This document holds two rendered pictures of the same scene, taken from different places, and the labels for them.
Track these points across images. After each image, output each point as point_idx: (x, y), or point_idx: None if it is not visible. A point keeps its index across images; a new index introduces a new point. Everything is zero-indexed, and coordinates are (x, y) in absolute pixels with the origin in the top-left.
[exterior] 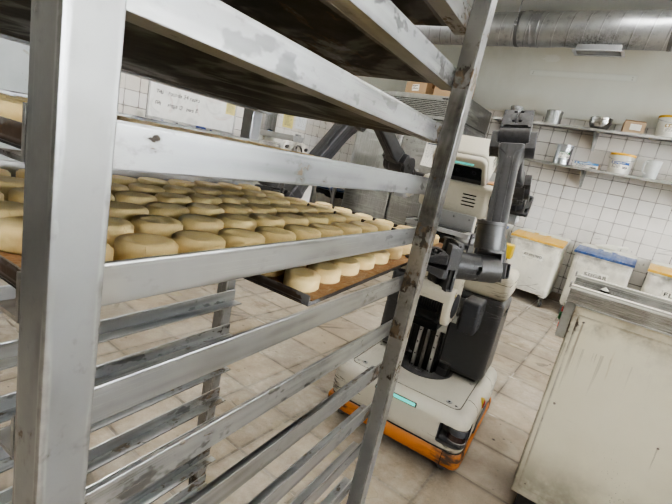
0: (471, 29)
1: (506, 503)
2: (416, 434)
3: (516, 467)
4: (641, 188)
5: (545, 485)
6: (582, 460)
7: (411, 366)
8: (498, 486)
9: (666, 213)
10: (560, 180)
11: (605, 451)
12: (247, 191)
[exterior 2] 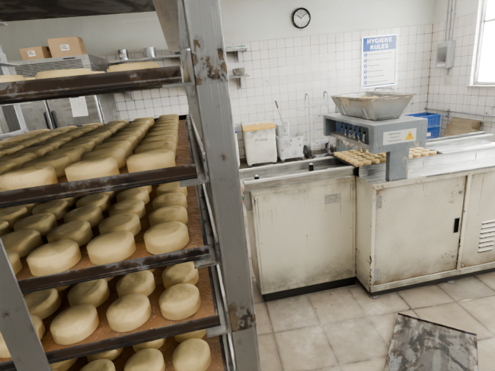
0: (194, 120)
1: (261, 302)
2: None
3: (253, 280)
4: None
5: (274, 281)
6: (283, 260)
7: None
8: (253, 297)
9: (236, 94)
10: (174, 93)
11: (289, 249)
12: None
